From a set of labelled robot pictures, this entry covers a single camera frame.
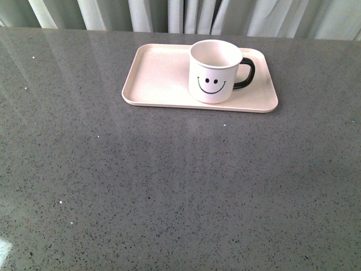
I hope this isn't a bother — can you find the white smiley mug black handle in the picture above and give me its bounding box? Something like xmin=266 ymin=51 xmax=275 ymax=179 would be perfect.
xmin=188 ymin=40 xmax=256 ymax=104

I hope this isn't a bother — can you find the cream rectangular tray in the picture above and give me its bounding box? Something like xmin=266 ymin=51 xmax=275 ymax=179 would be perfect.
xmin=122 ymin=43 xmax=278 ymax=113

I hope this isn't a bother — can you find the grey pleated curtain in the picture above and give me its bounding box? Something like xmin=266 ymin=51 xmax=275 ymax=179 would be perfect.
xmin=1 ymin=0 xmax=360 ymax=41

